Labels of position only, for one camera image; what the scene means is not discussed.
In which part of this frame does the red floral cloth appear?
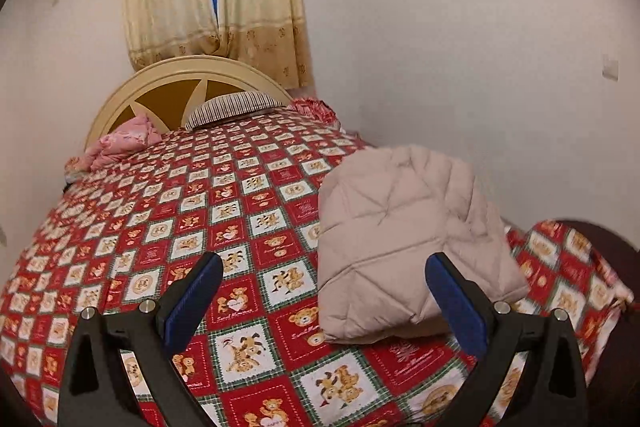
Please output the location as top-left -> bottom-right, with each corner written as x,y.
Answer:
287,98 -> 342,128

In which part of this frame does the striped pillow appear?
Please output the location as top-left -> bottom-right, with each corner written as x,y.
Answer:
185,91 -> 287,131

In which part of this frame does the cream wooden headboard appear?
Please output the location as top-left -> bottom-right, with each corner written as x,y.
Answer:
82,56 -> 296,150

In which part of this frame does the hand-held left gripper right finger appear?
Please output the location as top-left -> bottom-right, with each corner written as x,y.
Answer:
424,251 -> 589,427

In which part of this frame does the pink quilt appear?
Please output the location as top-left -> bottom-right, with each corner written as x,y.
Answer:
65,114 -> 163,182

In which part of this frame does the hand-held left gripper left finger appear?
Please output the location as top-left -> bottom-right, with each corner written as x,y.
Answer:
57,251 -> 225,427

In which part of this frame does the beige padded jacket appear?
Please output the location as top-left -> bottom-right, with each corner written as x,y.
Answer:
317,144 -> 531,346

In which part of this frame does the red bear print bedspread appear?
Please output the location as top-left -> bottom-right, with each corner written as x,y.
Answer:
0,104 -> 636,427

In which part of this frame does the dark wooden footboard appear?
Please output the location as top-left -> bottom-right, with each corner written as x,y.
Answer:
500,218 -> 640,427

